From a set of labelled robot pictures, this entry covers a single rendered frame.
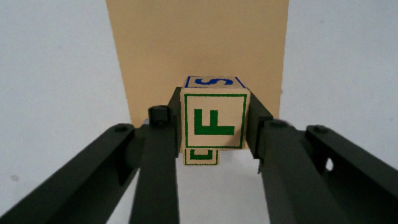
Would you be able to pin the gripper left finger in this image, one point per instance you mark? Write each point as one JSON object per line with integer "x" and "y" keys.
{"x": 88, "y": 188}

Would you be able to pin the tan square mat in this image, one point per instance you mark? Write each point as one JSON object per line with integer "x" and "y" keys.
{"x": 159, "y": 43}

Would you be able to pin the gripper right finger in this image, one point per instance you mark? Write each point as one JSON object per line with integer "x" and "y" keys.
{"x": 364, "y": 186}

